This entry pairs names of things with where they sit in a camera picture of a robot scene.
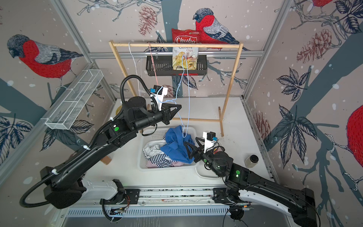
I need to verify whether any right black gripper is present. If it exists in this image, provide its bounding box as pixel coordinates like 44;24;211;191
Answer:
185;137;223;179

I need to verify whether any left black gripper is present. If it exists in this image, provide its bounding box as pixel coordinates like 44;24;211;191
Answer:
133;102;181;132

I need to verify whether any blue tank top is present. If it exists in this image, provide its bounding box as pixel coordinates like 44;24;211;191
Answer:
160;125;195;164

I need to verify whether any white wire hanger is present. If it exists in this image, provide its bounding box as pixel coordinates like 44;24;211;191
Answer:
128;42;142;96

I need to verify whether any striped tank top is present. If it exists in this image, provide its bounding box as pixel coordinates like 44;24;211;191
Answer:
142;140;177;168

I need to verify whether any pink tank top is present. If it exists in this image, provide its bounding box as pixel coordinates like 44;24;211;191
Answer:
147;160;184;168

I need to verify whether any pink wire hanger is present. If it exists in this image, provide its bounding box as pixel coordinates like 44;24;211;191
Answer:
148;42;157;81

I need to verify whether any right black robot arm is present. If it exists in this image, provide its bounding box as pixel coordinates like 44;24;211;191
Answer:
184;138;321;227

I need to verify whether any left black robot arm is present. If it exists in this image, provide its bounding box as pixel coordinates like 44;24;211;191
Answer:
19;75;182;209

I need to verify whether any white plastic tray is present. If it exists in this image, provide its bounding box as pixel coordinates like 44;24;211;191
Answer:
195;137;225;180

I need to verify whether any white perforated basket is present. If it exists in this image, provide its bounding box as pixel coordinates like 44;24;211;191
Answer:
138;127;196;171

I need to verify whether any wooden clothes rack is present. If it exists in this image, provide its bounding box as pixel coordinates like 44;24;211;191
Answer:
109;40;243;137

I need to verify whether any red chips bag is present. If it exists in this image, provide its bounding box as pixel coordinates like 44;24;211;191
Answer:
172;28;201;71

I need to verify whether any spice jar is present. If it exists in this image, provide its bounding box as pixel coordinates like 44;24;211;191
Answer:
244;155;259;169

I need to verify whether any brown box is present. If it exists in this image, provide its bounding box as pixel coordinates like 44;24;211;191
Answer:
100;156;112;165

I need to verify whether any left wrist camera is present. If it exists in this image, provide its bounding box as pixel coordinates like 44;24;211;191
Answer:
150;85;168;111

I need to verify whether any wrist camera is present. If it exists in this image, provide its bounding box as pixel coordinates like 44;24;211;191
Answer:
203;131;217;153
150;85;168;111

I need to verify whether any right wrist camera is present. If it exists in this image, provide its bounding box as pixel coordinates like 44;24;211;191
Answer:
203;131;217;153

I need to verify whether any black wall basket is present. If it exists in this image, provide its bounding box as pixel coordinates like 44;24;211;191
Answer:
146;55;208;77

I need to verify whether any white wire mesh shelf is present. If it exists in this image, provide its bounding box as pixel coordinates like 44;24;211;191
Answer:
45;69;104;130

